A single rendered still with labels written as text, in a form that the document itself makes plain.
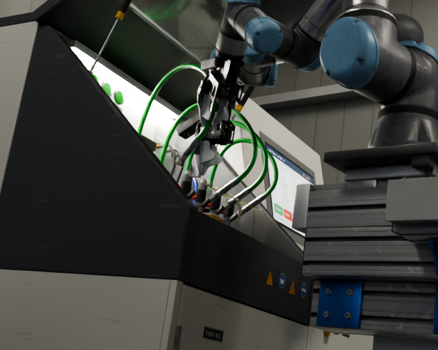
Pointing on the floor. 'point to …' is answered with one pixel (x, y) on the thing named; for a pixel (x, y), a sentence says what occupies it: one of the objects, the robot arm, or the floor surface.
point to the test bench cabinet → (80, 312)
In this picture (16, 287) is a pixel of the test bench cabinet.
